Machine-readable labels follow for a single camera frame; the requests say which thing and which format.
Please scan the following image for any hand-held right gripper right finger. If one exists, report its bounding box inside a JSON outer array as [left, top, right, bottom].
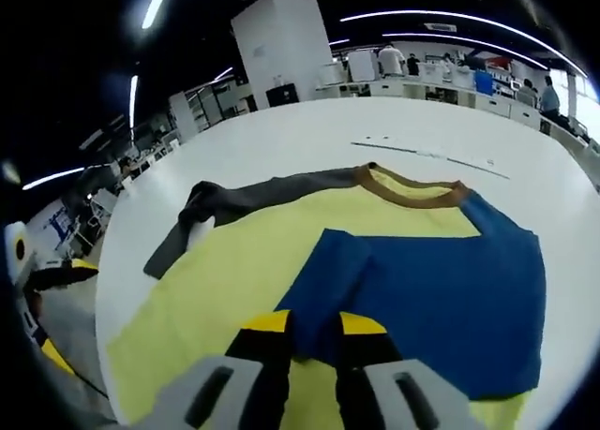
[[335, 311, 473, 430]]

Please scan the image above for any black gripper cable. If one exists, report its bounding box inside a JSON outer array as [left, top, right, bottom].
[[69, 371, 112, 399]]

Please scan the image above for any black low cabinet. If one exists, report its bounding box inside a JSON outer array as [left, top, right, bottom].
[[265, 83, 300, 108]]

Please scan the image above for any white square pillar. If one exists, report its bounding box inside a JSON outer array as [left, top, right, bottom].
[[230, 0, 332, 111]]

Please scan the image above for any white appliance box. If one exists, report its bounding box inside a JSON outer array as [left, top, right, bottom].
[[349, 50, 379, 82]]

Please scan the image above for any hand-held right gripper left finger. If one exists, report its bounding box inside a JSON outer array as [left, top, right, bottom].
[[126, 309, 296, 430]]

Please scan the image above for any ceiling light strip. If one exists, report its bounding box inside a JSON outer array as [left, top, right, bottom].
[[128, 75, 141, 131], [142, 0, 174, 30], [339, 8, 590, 78], [22, 166, 85, 191]]

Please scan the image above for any blue storage box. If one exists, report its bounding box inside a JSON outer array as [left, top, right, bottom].
[[474, 68, 496, 96]]

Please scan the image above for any yellow blue grey garment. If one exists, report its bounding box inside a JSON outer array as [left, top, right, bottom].
[[105, 161, 548, 430]]

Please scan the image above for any white counter row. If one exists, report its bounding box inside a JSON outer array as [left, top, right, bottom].
[[316, 71, 545, 131]]

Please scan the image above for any white tall cabinet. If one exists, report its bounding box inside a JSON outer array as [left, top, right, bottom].
[[168, 91, 201, 139]]

